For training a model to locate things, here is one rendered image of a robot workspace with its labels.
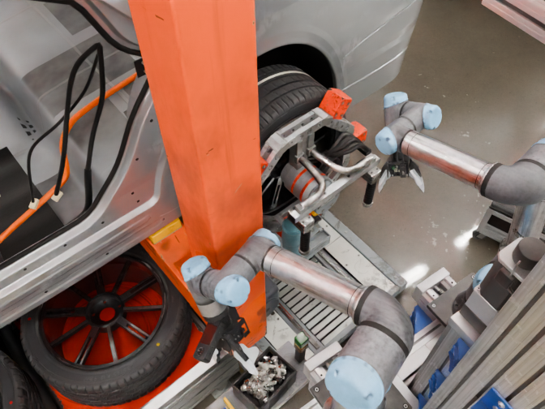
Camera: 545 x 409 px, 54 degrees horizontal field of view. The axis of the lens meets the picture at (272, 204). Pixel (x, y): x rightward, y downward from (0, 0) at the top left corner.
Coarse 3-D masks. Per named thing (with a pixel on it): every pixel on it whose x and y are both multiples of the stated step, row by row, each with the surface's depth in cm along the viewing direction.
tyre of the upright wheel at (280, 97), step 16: (272, 80) 194; (288, 80) 195; (304, 80) 200; (272, 96) 188; (288, 96) 188; (304, 96) 190; (320, 96) 196; (272, 112) 184; (288, 112) 188; (304, 112) 195; (272, 128) 187
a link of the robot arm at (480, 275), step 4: (488, 264) 168; (492, 264) 164; (484, 268) 162; (488, 268) 162; (480, 272) 162; (484, 272) 161; (476, 276) 163; (480, 276) 161; (484, 276) 161; (476, 280) 162; (480, 280) 161; (472, 284) 165; (476, 284) 161; (468, 288) 169; (472, 288) 164; (468, 292) 168; (472, 292) 165; (468, 296) 168
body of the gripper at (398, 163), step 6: (390, 156) 180; (396, 156) 175; (402, 156) 174; (390, 162) 176; (396, 162) 174; (402, 162) 173; (408, 162) 173; (390, 168) 177; (396, 168) 176; (402, 168) 174; (408, 168) 173; (396, 174) 176; (402, 174) 175; (408, 174) 174
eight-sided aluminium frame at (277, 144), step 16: (320, 112) 192; (288, 128) 187; (304, 128) 187; (336, 128) 201; (352, 128) 209; (272, 144) 184; (288, 144) 184; (272, 160) 185; (336, 176) 228; (288, 208) 228; (272, 224) 217
